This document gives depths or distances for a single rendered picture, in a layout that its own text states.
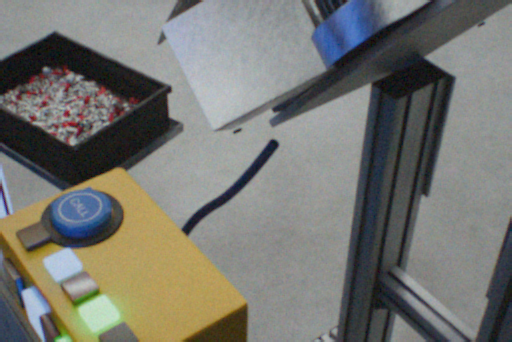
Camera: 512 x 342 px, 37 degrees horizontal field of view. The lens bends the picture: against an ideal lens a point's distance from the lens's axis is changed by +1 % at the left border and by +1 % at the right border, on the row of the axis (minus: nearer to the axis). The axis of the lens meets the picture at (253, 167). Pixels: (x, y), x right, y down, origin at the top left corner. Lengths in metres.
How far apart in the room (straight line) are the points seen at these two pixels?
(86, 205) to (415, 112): 0.54
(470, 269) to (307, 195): 0.47
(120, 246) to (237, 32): 0.38
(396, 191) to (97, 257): 0.61
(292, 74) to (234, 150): 1.46
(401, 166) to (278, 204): 1.10
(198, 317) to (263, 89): 0.40
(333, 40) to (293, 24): 0.07
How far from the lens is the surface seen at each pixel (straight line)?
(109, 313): 0.47
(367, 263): 1.12
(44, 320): 0.50
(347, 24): 0.74
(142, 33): 2.83
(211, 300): 0.48
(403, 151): 1.00
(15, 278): 0.53
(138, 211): 0.53
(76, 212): 0.53
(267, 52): 0.82
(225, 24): 0.84
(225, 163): 2.22
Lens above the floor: 1.44
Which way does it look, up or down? 41 degrees down
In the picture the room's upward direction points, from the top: 1 degrees clockwise
